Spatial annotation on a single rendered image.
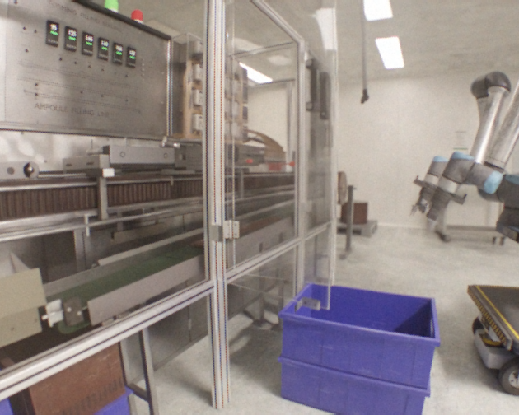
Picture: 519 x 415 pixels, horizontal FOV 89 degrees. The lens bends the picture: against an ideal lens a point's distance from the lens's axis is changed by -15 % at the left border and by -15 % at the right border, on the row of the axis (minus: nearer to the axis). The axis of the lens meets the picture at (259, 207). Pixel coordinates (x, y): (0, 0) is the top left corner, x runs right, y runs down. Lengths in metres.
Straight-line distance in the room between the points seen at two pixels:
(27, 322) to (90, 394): 0.30
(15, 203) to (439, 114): 5.78
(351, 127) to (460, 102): 1.96
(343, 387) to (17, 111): 1.60
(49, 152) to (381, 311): 1.55
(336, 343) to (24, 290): 1.02
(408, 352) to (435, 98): 5.17
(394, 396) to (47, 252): 1.42
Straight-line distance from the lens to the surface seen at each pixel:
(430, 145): 5.88
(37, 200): 0.96
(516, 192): 1.95
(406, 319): 1.58
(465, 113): 5.99
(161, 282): 1.05
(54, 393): 0.95
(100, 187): 1.01
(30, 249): 1.34
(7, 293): 0.81
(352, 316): 1.61
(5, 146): 1.21
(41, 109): 1.35
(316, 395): 1.43
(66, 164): 1.16
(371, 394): 1.35
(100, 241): 1.18
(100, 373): 1.01
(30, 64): 1.37
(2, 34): 1.37
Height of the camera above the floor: 0.99
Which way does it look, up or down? 7 degrees down
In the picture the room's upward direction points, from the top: straight up
